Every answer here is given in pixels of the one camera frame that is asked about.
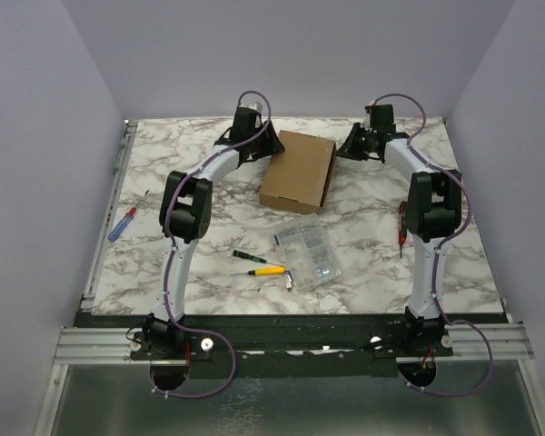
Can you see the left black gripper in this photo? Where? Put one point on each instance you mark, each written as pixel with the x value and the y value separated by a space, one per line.
pixel 268 142

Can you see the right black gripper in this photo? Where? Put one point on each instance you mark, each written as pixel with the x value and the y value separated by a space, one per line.
pixel 354 143

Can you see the brown cardboard express box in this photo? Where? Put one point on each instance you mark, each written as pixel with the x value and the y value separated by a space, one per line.
pixel 298 180

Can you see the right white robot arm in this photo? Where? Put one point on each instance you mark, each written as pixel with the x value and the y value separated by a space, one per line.
pixel 433 209

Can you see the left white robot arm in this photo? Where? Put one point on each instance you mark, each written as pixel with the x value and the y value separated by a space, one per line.
pixel 186 209

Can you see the clear plastic screw organizer box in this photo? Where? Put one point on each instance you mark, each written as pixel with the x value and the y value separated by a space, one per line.
pixel 307 252

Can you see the black green precision screwdriver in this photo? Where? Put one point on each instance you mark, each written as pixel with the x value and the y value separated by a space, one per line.
pixel 247 256

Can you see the red blue screwdriver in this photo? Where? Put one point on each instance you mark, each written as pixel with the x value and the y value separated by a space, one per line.
pixel 119 228

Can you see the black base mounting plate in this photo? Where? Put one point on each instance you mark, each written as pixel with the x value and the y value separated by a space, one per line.
pixel 209 353

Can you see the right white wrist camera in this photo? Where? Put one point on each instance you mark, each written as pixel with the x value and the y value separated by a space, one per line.
pixel 366 124

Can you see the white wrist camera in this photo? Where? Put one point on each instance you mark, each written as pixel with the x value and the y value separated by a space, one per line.
pixel 366 124
pixel 256 106

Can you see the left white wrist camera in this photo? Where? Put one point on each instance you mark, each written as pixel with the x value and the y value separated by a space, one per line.
pixel 256 106

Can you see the yellow handled screwdriver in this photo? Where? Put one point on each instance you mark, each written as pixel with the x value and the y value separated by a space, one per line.
pixel 270 271

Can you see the aluminium frame rail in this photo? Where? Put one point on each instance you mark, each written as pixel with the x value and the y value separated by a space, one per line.
pixel 95 349

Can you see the left side metal rail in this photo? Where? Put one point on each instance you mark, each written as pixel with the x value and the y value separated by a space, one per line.
pixel 119 170

